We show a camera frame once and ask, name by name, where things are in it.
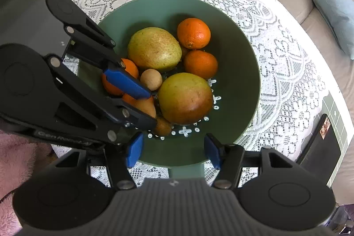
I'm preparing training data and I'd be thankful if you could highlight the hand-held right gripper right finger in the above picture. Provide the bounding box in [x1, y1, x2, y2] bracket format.
[204, 133, 294, 189]

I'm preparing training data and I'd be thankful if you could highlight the white lace tablecloth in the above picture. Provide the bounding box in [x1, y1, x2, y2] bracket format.
[39, 0, 331, 188]

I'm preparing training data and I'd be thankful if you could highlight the yellow-green pear with red blush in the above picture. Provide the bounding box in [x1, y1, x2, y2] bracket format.
[158, 73, 214, 125]

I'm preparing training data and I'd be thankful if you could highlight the green colander bowl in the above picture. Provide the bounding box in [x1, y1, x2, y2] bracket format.
[77, 0, 261, 179]

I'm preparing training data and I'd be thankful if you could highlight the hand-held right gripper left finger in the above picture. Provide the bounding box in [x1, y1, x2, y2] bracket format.
[57, 132, 145, 190]

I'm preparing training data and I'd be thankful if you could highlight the pink fluffy garment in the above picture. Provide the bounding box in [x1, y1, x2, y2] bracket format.
[0, 129, 54, 236]

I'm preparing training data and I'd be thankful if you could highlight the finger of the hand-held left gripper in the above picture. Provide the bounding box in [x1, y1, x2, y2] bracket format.
[36, 54, 158, 148]
[63, 14, 152, 100]

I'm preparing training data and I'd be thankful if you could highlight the orange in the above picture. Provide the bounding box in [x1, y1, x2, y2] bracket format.
[122, 94, 157, 119]
[184, 50, 219, 80]
[101, 58, 139, 96]
[177, 18, 211, 49]

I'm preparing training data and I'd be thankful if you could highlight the beige sofa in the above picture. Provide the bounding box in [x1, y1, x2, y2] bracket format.
[210, 0, 354, 206]

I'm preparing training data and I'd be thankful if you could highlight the black flat device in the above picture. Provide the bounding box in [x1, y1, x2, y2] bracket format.
[296, 114, 341, 171]

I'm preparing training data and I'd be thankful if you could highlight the green grid mat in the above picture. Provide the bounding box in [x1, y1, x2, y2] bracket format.
[319, 92, 349, 189]

